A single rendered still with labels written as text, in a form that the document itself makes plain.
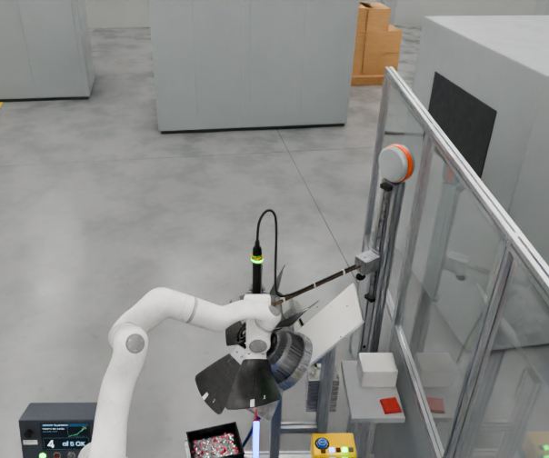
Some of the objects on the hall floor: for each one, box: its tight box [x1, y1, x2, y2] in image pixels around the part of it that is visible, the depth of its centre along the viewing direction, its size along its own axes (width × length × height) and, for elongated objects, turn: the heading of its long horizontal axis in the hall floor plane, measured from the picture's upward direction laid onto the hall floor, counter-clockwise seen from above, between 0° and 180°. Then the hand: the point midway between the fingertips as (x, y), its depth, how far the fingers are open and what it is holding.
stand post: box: [269, 397, 282, 458], centre depth 287 cm, size 4×9×91 cm, turn 179°
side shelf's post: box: [356, 423, 371, 458], centre depth 289 cm, size 4×4×83 cm
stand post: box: [315, 345, 337, 433], centre depth 282 cm, size 4×9×115 cm, turn 179°
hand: (256, 289), depth 219 cm, fingers closed on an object, 4 cm apart
